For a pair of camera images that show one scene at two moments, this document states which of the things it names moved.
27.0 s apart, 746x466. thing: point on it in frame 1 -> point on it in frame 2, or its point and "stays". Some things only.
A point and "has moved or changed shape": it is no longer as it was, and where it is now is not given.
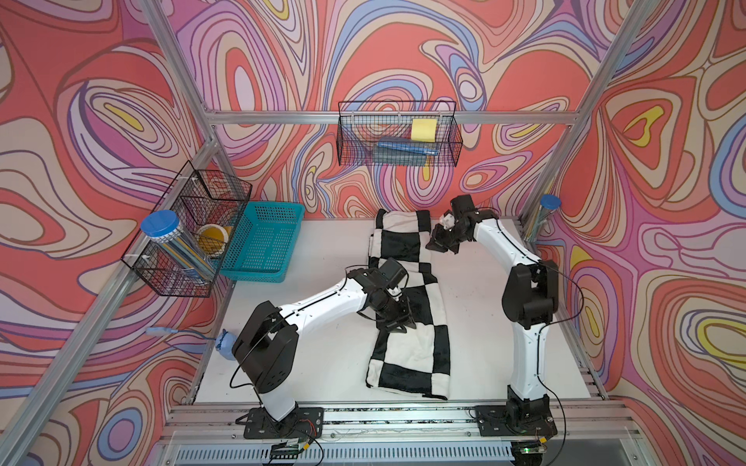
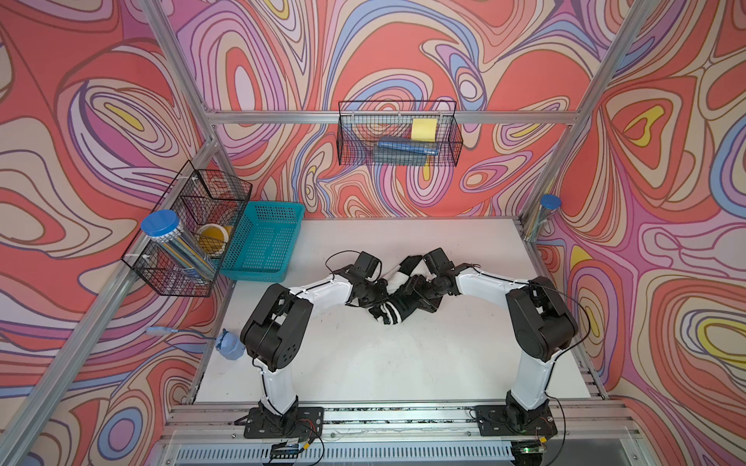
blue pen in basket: (410, 148) stays
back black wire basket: (398, 133) stays
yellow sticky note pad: (423, 129) stays
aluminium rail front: (406, 423) stays
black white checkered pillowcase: (415, 360) has moved or changed shape
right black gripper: (436, 242) -> (415, 285)
